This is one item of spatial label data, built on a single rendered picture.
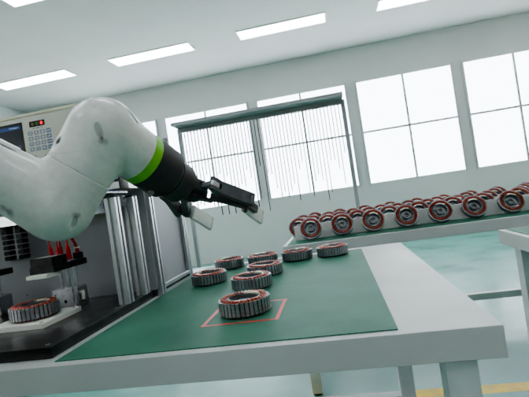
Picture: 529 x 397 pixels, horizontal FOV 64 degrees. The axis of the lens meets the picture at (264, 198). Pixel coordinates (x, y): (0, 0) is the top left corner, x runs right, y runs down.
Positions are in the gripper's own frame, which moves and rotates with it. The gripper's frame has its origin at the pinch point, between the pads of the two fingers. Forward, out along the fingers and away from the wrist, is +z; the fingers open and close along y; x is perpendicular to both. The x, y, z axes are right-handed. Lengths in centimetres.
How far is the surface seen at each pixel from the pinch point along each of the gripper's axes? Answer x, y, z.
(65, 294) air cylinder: 15, 56, 2
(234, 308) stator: 18.3, -1.0, 4.0
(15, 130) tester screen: -24, 64, -23
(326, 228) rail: -49, 36, 119
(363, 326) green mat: 21.0, -28.4, 4.3
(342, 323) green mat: 20.4, -24.1, 5.4
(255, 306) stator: 17.2, -4.6, 6.3
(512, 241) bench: -25, -47, 92
